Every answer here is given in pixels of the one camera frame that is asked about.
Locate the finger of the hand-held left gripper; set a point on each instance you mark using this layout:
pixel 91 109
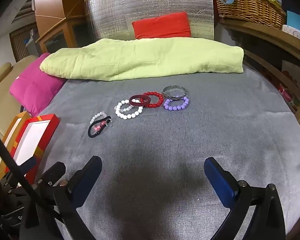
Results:
pixel 53 171
pixel 30 164

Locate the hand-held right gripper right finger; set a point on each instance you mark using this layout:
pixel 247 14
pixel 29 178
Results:
pixel 220 182

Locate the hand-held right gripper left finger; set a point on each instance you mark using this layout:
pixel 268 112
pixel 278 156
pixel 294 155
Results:
pixel 86 182

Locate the red cardboard box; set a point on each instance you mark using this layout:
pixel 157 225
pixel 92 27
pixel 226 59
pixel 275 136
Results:
pixel 33 135

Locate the dark red bangle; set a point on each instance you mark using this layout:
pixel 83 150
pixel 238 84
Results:
pixel 131 100

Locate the silver bangle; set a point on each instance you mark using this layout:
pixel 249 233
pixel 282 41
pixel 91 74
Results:
pixel 166 90

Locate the orange cardboard box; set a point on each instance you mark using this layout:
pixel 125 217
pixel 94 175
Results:
pixel 13 125

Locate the grey blanket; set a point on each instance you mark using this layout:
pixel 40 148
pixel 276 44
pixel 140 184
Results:
pixel 190 135

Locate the beige leather sofa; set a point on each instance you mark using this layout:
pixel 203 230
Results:
pixel 2 100

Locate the magenta pillow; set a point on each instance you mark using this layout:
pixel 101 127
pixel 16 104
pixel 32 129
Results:
pixel 35 87

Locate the grey appliance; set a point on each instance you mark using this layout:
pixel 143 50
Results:
pixel 31 42

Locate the brown window grille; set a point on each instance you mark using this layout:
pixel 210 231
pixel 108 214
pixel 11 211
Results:
pixel 17 42

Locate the colourful printed box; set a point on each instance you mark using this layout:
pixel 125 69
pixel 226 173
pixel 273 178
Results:
pixel 293 80

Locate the green blanket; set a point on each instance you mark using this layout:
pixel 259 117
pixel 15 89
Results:
pixel 140 57

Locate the silver foil mat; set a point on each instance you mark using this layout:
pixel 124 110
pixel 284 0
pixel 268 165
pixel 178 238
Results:
pixel 110 17

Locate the white printed box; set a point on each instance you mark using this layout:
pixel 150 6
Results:
pixel 296 35

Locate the red cushion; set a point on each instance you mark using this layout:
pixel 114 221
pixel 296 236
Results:
pixel 162 26

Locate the wicker basket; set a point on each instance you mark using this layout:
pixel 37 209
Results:
pixel 250 7

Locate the blue card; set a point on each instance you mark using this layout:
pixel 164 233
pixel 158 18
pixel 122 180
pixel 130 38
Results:
pixel 296 21

